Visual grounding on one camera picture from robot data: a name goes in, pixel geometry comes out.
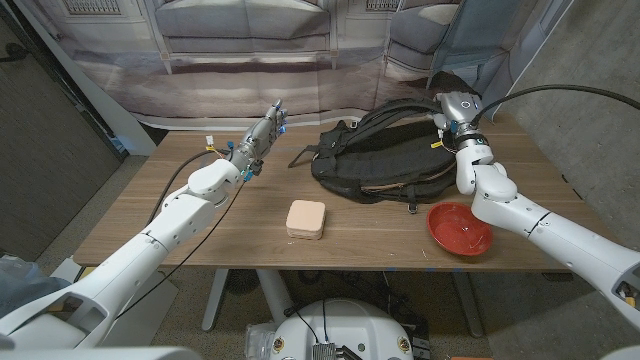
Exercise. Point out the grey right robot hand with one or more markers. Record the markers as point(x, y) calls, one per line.
point(462, 110)

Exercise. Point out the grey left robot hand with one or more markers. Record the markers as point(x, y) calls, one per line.
point(257, 140)

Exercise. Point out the black backpack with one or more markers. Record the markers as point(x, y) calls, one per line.
point(385, 160)

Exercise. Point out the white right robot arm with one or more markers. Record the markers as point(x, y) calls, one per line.
point(560, 235)

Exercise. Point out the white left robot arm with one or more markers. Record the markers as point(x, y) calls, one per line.
point(150, 245)

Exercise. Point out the red bowl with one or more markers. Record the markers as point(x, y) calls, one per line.
point(457, 230)

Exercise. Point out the printed room backdrop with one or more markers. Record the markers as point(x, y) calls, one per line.
point(250, 85)

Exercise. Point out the peach square foam block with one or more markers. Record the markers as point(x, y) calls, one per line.
point(306, 216)

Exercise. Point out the dark round floor object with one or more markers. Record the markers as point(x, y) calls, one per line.
point(242, 281)

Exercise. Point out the white table leg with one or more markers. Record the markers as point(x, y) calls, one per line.
point(272, 295)

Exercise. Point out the grey table leg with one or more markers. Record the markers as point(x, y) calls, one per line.
point(469, 305)

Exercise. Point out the clear plastic bag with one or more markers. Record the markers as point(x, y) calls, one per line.
point(259, 342)

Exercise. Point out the dark door panel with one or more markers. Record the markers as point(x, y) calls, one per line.
point(50, 150)

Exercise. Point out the white robot torso base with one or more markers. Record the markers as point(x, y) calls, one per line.
point(345, 330)

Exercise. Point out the person leg in jeans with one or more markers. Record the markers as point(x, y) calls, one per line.
point(25, 290)

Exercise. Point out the white backdrop stand post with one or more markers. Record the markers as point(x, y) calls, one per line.
point(100, 100)

